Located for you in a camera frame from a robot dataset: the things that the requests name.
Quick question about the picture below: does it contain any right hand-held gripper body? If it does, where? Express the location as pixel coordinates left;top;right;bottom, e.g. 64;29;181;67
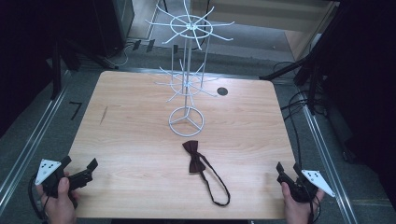
281;169;336;204

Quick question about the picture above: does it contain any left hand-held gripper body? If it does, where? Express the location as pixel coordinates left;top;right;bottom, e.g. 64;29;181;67
35;159;82;200

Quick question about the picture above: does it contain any dark maroon bow tie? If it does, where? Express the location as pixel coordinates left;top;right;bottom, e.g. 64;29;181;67
181;139;232;208

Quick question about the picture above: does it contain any white wire display rack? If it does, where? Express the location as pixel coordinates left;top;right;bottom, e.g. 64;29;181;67
144;0;236;138

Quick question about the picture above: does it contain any person's right hand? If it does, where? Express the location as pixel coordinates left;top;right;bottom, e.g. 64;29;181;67
280;181;326;224

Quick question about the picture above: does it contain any person's left hand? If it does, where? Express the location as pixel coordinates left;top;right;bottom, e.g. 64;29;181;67
35;175;81;224

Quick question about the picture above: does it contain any black metal stand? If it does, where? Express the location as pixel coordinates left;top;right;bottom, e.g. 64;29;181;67
259;31;331;117
49;36;120;101

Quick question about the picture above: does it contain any dark cabinet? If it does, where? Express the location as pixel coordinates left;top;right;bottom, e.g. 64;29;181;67
92;0;136;59

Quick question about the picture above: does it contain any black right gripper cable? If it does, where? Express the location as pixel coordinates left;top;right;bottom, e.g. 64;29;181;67
305;186;322;224

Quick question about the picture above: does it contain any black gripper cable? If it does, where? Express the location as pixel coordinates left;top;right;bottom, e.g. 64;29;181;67
305;186;322;224
27;173;49;222

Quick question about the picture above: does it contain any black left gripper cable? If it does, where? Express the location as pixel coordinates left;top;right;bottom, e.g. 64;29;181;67
27;173;49;222

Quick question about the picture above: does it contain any aluminium floor rail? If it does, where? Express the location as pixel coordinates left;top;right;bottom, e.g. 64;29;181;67
0;70;71;217
299;102;360;224

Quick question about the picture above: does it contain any black floor cable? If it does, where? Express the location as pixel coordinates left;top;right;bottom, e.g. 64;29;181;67
279;89;329;169

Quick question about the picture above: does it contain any white floor cable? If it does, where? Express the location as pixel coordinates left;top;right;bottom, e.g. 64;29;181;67
106;41;135;68

